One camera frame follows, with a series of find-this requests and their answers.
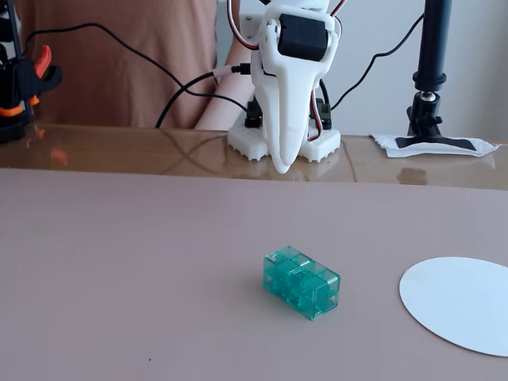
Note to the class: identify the white tape patch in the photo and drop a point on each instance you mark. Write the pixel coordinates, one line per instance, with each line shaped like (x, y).
(385, 146)

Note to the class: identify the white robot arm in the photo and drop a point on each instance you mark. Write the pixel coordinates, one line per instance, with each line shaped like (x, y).
(248, 24)

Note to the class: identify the pink table mat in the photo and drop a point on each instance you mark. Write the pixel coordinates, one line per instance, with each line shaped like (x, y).
(119, 278)

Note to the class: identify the person's bare forearm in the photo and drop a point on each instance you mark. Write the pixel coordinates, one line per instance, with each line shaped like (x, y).
(226, 105)

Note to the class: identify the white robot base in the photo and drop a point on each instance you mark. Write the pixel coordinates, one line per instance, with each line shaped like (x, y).
(248, 143)

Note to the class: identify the white paper circle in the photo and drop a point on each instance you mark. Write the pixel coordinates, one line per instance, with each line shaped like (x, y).
(456, 301)

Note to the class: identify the teal transparent lego brick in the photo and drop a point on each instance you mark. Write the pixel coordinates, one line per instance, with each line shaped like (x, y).
(301, 285)

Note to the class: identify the black orange spring clamp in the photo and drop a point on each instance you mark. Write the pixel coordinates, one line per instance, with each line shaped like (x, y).
(28, 75)

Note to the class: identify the black camera stand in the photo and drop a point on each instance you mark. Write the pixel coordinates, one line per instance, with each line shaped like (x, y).
(432, 39)

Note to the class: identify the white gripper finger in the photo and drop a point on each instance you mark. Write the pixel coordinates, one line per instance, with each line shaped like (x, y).
(268, 111)
(297, 103)

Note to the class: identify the person's salmon shirt torso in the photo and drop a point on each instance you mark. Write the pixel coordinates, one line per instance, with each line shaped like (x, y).
(119, 79)

